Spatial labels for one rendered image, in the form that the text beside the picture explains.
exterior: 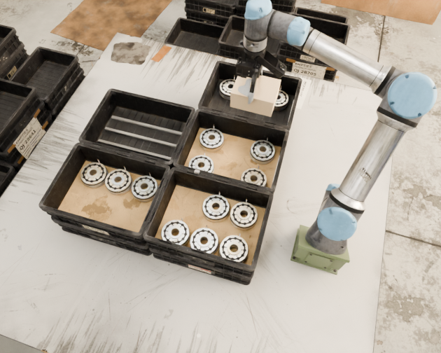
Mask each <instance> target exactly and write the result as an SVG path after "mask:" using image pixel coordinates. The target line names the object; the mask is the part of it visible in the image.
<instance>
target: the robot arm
mask: <svg viewBox="0 0 441 353"><path fill-rule="evenodd" d="M244 17H245V22H244V40H241V41H240V44H239V46H238V50H239V58H238V60H237V63H236V75H235V76H241V77H242V78H246V77H249V78H248V79H247V80H246V83H245V85H242V86H239V87H238V91H239V92H240V93H241V94H243V95H246V96H247V97H248V104H250V103H251V102H252V101H253V97H254V94H255V89H256V84H257V78H259V76H262V74H263V66H264V67H265V68H266V69H268V70H269V71H271V72H272V73H273V74H274V75H275V76H277V77H278V78H281V77H282V76H284V75H285V73H286V68H287V66H286V65H285V64H283V63H282V62H280V61H279V60H278V59H277V58H275V56H273V55H272V54H271V53H269V52H268V51H267V50H265V47H266V45H267V37H270V38H273V39H277V40H280V41H283V42H286V43H288V44H290V45H291V46H294V47H296V48H298V49H300V50H301V51H304V52H305V53H307V54H309V55H311V56H312V57H315V58H316V59H318V60H320V61H322V62H324V63H326V64H327V65H329V66H331V67H333V68H334V69H336V70H338V71H341V72H342V73H343V74H346V75H347V76H349V77H351V78H353V79H355V80H356V81H358V82H360V83H362V84H363V85H366V86H368V87H369V88H371V90H372V93H373V94H375V95H376V96H378V97H380V98H381V99H382V101H381V103H380V105H379V106H378V108H377V110H376V113H377V117H378V119H377V121H376V123H375V124H374V127H373V128H372V130H371V132H370V133H369V135H368V137H367V139H366V140H365V142H364V144H363V146H362V148H361V149H360V151H359V153H358V155H357V156H356V158H355V160H354V162H353V164H352V165H351V167H350V169H349V171H348V172H347V174H346V176H345V178H344V179H343V181H342V183H341V185H340V184H329V185H328V187H327V189H326V190H325V195H324V197H323V201H322V203H321V207H320V209H319V212H318V216H317V218H316V220H315V222H314V223H313V224H312V225H311V227H310V228H309V229H308V231H307V233H306V235H305V239H306V241H307V242H308V243H309V244H310V245H311V246H312V247H313V248H315V249H318V250H319V251H322V252H324V253H327V254H332V255H341V254H343V253H345V251H346V249H347V239H349V238H350V237H351V236H353V234H354V233H355V231H356V229H357V223H358V221H359V219H360V218H361V216H362V215H363V212H364V211H365V209H366V206H365V199H366V197H367V196H368V194H369V193H370V191H371V190H372V188H373V186H374V185H375V183H376V181H377V180H378V178H379V176H380V175H381V173H382V172H383V170H384V168H385V166H386V165H387V163H388V161H389V160H390V159H391V156H392V155H393V153H394V152H395V150H396V149H397V147H398V145H399V143H400V142H401V140H402V139H403V137H404V136H405V133H406V132H407V131H409V130H413V129H415V128H416V127H417V125H418V124H419V122H420V120H421V119H422V117H423V116H424V115H425V114H427V113H428V112H429V111H430V110H431V109H432V108H433V106H434V104H435V102H436V99H437V95H438V93H437V88H436V86H435V84H434V82H433V81H432V79H431V78H430V77H428V76H427V75H425V74H423V73H420V72H407V71H403V70H400V69H397V68H395V67H393V66H392V65H389V66H386V67H385V66H384V65H383V64H380V63H378V62H376V61H374V60H372V59H370V58H369V57H367V56H365V55H363V54H361V53H359V52H357V51H356V50H354V49H352V48H350V47H348V46H346V45H344V44H343V43H340V42H339V41H336V40H334V39H332V38H331V37H329V36H327V35H325V34H323V33H321V32H319V31H318V30H316V29H314V28H312V27H310V22H309V21H308V20H305V19H303V18H301V17H296V16H294V15H289V14H286V13H282V12H279V11H276V10H274V9H272V3H271V1H270V0H248V1H247V3H246V12H245V14H244ZM250 78H252V79H250ZM250 86H251V87H250Z"/></svg>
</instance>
